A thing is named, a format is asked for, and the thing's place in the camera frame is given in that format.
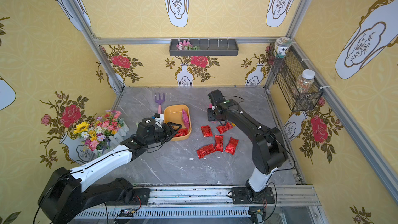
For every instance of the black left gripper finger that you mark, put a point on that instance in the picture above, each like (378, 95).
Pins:
(172, 127)
(168, 135)

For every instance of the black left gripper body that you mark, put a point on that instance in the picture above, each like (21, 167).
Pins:
(167, 130)

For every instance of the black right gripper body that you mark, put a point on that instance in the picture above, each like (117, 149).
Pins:
(214, 112)

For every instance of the red tea bag front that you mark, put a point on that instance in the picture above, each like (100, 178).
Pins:
(181, 132)

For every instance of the magenta tea bag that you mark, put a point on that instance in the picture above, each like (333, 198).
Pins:
(185, 119)

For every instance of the small red tea bag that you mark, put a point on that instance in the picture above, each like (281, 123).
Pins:
(224, 128)

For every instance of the red tea bag back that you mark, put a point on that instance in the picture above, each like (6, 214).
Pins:
(206, 131)

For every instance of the long red tea bag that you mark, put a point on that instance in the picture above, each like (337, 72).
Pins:
(206, 150)

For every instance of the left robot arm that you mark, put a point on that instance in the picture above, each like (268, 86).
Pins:
(69, 192)

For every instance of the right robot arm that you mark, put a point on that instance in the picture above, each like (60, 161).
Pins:
(269, 152)

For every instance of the yellow plastic storage box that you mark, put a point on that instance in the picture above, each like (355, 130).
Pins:
(173, 114)

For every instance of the purple toy garden fork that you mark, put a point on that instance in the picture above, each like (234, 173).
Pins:
(159, 98)

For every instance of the artificial flower bouquet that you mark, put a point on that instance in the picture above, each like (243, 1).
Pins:
(92, 133)

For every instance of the pink flowers in tray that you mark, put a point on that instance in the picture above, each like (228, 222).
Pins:
(186, 45)

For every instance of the green label clear jar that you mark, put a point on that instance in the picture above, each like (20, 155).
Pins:
(282, 46)

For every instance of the sprinkles glass jar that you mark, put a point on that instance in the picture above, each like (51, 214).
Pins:
(304, 82)

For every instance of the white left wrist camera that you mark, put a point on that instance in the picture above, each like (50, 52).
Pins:
(159, 118)

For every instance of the dark grey wall tray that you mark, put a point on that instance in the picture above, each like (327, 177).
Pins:
(207, 47)

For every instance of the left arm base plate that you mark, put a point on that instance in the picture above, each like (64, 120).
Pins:
(138, 195)

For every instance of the black wire mesh shelf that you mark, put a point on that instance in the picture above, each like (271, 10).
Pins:
(285, 73)

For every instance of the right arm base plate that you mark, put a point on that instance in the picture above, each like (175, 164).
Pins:
(245, 195)

